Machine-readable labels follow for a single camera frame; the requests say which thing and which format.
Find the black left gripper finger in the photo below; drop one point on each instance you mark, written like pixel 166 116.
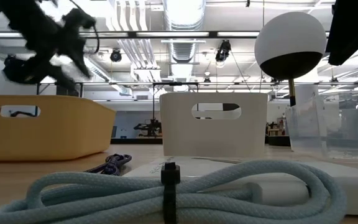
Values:
pixel 80 59
pixel 57 76

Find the white card reader box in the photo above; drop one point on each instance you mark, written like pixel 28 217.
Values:
pixel 353 193

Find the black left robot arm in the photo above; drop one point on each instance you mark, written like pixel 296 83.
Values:
pixel 33 28

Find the orange plastic bin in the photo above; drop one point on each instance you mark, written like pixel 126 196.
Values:
pixel 57 133

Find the white plastic bin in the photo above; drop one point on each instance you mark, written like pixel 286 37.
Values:
pixel 179 130

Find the clear plastic bin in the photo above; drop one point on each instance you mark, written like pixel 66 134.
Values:
pixel 322 130

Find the background black robot station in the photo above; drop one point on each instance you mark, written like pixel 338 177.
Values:
pixel 149 128

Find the white globe table lamp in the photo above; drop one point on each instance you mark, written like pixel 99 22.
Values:
pixel 291 34

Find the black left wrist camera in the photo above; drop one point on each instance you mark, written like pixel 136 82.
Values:
pixel 78 20

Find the black metal rig frame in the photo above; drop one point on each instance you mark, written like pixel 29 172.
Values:
pixel 166 34

